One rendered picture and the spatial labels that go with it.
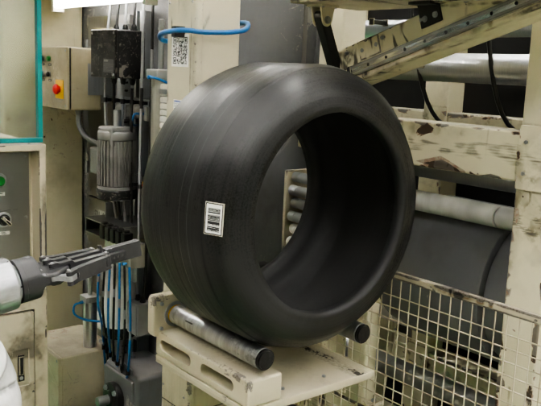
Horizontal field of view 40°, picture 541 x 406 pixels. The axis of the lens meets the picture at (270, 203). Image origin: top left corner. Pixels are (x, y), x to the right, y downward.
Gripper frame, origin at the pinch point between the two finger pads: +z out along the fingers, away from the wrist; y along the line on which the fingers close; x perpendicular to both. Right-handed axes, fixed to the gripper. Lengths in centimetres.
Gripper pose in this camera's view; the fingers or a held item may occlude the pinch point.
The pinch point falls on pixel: (121, 251)
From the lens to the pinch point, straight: 141.0
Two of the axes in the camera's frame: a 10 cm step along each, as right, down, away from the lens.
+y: -6.3, -1.6, 7.6
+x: 0.6, 9.6, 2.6
